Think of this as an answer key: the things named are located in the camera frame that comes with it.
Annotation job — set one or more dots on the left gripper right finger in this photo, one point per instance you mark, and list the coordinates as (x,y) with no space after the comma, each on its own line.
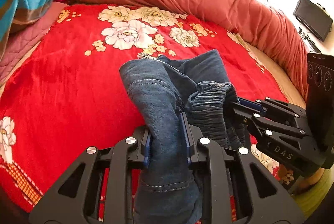
(237,188)

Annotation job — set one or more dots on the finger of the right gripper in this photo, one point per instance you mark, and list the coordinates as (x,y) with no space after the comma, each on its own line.
(268,108)
(295,127)

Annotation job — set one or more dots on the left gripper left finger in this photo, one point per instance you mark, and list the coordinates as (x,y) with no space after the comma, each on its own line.
(97,186)

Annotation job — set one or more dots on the blue denim pants lace hem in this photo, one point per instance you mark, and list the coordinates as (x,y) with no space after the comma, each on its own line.
(161,89)

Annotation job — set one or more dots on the beige mattress sheet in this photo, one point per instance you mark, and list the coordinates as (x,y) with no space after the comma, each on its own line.
(292,96)

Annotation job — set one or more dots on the black monitor screen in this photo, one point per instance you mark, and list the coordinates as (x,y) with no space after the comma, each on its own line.
(315,19)

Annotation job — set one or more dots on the red floral blanket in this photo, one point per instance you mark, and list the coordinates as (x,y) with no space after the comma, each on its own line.
(68,94)

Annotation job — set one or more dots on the pink quilted pad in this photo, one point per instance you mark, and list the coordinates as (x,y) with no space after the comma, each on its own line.
(21,42)

